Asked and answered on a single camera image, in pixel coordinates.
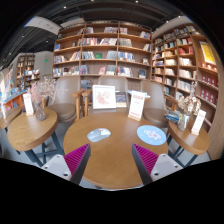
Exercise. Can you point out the brown leather wooden armchair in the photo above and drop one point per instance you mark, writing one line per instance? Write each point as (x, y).
(106, 80)
(155, 115)
(65, 110)

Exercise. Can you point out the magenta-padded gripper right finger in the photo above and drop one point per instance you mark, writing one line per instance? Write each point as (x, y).
(166, 164)

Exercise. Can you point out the wooden side table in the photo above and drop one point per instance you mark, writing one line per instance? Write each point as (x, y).
(10, 116)
(30, 130)
(190, 140)

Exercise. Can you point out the grey computer mouse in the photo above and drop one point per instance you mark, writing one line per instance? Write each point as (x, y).
(99, 134)

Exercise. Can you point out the tall wooden bookshelf with poster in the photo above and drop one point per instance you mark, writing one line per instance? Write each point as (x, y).
(180, 60)

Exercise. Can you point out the small distant wooden bookshelf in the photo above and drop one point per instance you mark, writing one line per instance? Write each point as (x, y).
(25, 66)

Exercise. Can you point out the blue book stack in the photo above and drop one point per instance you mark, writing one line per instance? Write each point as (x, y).
(148, 96)

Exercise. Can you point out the small white sign card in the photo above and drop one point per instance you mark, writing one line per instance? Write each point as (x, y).
(28, 103)
(198, 121)

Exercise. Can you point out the blue book display table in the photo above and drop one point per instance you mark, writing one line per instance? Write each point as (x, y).
(10, 96)

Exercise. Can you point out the glass vase with pink flowers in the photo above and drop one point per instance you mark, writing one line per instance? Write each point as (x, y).
(40, 113)

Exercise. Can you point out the stack of books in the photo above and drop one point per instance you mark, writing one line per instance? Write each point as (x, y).
(173, 116)

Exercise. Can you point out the round blue mouse pad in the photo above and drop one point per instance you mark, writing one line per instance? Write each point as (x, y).
(151, 134)

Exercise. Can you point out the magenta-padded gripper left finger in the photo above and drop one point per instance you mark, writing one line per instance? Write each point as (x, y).
(56, 164)

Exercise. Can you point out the glass vase with dried flowers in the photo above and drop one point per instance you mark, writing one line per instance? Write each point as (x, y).
(183, 123)

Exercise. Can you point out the white framed floral picture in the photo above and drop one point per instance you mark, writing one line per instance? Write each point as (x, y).
(104, 96)

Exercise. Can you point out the white sign with wooden base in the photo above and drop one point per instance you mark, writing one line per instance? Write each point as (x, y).
(137, 105)

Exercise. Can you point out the dark cover book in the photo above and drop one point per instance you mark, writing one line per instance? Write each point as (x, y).
(121, 99)

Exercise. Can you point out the wide wooden bookshelf unit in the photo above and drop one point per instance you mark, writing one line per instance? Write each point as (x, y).
(100, 50)

